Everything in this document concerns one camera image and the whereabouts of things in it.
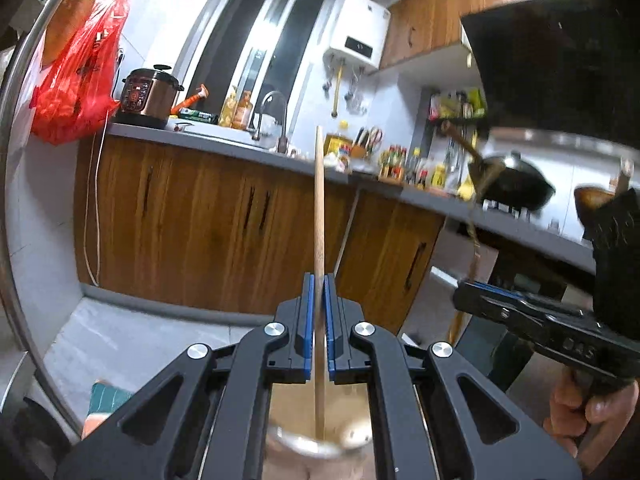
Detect electric pressure cooker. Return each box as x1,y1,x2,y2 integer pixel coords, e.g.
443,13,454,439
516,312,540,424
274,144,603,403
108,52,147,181
115,64,183,129

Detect floral ceramic utensil holder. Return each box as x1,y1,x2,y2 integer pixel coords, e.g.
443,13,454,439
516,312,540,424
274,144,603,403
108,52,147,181
262,382,376,480

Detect wooden chopstick one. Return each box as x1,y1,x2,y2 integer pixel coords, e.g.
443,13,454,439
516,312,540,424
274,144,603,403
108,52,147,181
314,126,326,441

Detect right hand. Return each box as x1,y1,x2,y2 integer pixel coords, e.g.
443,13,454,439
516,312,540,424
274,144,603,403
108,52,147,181
544,366,639,474

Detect steel shelving rack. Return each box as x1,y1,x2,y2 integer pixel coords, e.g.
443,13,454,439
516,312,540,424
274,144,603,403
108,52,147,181
1,0,82,439

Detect yellow cooking oil bottle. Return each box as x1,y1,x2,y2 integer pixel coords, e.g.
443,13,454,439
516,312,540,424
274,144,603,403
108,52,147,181
323,120,352,155

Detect kitchen faucet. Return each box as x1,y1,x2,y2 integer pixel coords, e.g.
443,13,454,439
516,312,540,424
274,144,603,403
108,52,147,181
252,90,288,155

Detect white water heater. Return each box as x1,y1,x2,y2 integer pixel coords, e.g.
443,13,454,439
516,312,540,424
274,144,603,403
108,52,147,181
326,0,390,74

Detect hanging red plastic bag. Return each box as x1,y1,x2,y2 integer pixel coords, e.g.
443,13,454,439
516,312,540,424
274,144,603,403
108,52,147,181
32,0,130,145

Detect grey kitchen countertop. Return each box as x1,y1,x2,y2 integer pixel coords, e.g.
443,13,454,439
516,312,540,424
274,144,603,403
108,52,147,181
107,122,596,273

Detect wooden base cabinets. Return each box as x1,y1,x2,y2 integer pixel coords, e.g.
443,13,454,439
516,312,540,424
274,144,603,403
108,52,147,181
74,136,444,332

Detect window with dark glass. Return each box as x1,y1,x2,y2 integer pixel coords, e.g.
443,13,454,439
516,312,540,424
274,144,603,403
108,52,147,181
180,0,326,127

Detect black wok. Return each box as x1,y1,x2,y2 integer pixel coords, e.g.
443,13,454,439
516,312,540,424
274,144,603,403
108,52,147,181
440,120,555,212

